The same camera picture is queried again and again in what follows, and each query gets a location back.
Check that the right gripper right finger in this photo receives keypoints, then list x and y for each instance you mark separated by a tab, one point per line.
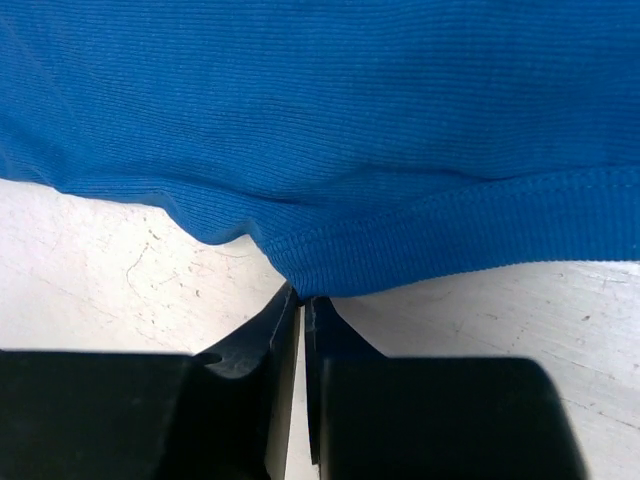
371	416

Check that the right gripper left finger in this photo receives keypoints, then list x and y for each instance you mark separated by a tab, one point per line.
223	413

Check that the blue tank top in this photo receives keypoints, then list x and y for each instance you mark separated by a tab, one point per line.
363	145

